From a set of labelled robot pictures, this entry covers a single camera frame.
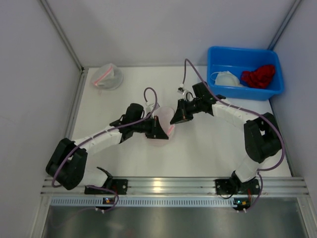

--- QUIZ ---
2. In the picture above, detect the pink-trimmed mesh laundry bag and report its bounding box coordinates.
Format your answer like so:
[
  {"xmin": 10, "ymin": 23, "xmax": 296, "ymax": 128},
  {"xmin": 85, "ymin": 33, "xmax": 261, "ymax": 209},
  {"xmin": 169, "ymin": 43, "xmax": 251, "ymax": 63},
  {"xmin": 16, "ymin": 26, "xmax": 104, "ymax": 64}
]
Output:
[{"xmin": 91, "ymin": 63, "xmax": 124, "ymax": 90}]

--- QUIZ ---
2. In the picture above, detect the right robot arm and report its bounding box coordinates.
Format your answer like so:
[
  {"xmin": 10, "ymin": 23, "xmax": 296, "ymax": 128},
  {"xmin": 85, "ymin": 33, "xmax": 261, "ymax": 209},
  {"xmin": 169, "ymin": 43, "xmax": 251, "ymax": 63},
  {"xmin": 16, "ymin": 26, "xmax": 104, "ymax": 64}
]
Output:
[{"xmin": 170, "ymin": 82, "xmax": 282, "ymax": 183}]

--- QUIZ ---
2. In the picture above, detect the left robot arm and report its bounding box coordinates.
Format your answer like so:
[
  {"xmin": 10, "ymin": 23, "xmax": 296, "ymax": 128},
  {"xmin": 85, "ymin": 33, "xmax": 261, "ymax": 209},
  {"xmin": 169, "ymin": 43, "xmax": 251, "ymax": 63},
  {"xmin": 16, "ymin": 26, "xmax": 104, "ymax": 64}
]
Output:
[{"xmin": 46, "ymin": 103, "xmax": 169, "ymax": 190}]

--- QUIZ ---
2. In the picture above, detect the white bra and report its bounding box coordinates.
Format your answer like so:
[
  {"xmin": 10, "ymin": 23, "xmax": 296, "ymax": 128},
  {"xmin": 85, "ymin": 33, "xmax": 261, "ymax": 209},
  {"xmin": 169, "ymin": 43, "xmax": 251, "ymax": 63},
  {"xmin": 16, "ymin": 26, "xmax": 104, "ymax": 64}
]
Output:
[{"xmin": 211, "ymin": 71, "xmax": 244, "ymax": 87}]

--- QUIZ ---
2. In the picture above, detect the red bra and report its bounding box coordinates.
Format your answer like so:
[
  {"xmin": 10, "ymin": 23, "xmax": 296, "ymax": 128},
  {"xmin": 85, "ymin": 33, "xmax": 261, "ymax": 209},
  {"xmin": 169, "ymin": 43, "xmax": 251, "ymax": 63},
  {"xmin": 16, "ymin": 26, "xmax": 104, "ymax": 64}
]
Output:
[{"xmin": 241, "ymin": 64, "xmax": 275, "ymax": 89}]

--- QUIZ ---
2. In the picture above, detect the blue plastic bin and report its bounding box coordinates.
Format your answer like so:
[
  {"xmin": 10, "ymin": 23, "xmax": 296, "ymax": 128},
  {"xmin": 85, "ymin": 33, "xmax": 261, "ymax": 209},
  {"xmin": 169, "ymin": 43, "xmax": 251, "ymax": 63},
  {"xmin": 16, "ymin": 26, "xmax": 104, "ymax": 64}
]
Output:
[{"xmin": 207, "ymin": 46, "xmax": 284, "ymax": 101}]

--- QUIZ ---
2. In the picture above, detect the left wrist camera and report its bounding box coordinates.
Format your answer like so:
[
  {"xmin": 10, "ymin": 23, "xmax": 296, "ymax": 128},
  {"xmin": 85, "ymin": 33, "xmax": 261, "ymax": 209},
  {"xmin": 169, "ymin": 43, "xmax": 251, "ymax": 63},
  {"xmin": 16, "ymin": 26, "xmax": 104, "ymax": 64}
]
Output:
[{"xmin": 145, "ymin": 102, "xmax": 160, "ymax": 115}]

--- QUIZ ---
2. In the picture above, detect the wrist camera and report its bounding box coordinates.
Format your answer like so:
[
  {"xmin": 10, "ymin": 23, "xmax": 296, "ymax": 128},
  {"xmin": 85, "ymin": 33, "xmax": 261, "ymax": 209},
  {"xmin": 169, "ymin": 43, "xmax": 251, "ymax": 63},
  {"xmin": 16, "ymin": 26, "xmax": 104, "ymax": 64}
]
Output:
[
  {"xmin": 145, "ymin": 102, "xmax": 160, "ymax": 115},
  {"xmin": 177, "ymin": 83, "xmax": 187, "ymax": 95}
]

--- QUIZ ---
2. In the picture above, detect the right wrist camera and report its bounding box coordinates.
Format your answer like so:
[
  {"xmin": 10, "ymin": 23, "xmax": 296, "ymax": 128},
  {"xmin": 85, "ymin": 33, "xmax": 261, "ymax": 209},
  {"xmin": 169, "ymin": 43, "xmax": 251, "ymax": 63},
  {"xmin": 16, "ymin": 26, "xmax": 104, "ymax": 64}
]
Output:
[{"xmin": 177, "ymin": 83, "xmax": 187, "ymax": 95}]

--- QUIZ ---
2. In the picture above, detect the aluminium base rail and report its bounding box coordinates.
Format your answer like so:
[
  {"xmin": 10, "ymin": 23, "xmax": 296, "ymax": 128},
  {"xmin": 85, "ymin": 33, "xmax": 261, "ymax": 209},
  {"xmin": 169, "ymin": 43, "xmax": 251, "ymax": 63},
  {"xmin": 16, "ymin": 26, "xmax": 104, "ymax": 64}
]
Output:
[{"xmin": 41, "ymin": 176, "xmax": 309, "ymax": 198}]

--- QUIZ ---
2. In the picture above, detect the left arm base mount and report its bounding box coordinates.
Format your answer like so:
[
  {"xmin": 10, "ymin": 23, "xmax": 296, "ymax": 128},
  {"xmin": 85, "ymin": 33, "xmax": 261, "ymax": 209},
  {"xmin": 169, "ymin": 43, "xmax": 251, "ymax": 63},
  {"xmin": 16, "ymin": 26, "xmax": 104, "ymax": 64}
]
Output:
[{"xmin": 84, "ymin": 178, "xmax": 128, "ymax": 195}]

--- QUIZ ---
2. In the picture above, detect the slotted cable duct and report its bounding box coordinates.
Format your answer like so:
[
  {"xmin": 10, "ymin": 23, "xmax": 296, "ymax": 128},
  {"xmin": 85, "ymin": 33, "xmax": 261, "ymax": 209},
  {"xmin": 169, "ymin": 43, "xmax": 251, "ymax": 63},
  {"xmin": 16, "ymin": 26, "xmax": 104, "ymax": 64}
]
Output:
[{"xmin": 51, "ymin": 197, "xmax": 251, "ymax": 208}]

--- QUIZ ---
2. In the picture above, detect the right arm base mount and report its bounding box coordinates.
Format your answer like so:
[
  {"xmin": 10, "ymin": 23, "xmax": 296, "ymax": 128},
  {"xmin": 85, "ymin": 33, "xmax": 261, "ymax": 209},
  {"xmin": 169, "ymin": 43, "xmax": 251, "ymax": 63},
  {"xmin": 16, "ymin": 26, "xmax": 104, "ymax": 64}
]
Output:
[{"xmin": 215, "ymin": 178, "xmax": 260, "ymax": 197}]

